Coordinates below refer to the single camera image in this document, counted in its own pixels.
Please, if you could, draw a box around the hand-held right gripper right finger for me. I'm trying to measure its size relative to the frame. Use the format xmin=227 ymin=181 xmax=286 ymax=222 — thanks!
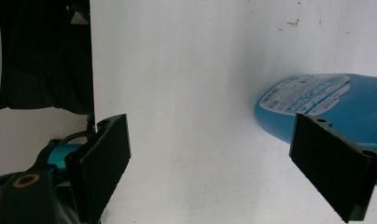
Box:
xmin=288 ymin=113 xmax=377 ymax=224

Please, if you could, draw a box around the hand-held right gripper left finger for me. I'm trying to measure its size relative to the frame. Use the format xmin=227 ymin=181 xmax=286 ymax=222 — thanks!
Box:
xmin=64 ymin=113 xmax=132 ymax=224

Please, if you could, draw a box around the blue plastic bottle white label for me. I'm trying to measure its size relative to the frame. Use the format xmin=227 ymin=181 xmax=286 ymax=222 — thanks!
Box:
xmin=254 ymin=73 xmax=377 ymax=190

